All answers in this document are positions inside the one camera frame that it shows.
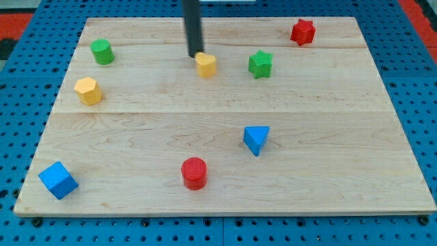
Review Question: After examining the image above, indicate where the yellow hexagon block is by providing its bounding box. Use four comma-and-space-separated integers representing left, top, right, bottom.
74, 77, 102, 106

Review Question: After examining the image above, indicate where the blue triangle block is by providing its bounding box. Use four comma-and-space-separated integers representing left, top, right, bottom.
243, 126, 270, 156

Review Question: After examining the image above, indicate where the red cylinder block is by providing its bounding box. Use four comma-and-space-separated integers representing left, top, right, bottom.
181, 157, 208, 190

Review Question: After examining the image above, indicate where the yellow heart block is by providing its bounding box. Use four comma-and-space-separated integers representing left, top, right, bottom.
195, 52, 217, 78

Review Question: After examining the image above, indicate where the light wooden board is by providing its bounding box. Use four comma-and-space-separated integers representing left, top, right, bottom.
14, 17, 436, 217

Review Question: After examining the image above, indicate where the green star block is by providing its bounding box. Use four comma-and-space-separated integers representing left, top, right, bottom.
248, 50, 273, 79

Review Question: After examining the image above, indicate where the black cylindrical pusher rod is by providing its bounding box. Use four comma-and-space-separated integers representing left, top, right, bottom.
181, 0, 203, 58

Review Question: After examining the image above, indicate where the red star block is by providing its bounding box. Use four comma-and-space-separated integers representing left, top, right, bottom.
290, 18, 316, 46

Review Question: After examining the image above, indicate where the green cylinder block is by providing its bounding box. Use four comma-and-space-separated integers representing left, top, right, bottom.
90, 39, 115, 65

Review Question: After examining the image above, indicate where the blue cube block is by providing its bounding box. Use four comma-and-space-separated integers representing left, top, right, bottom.
38, 161, 79, 200

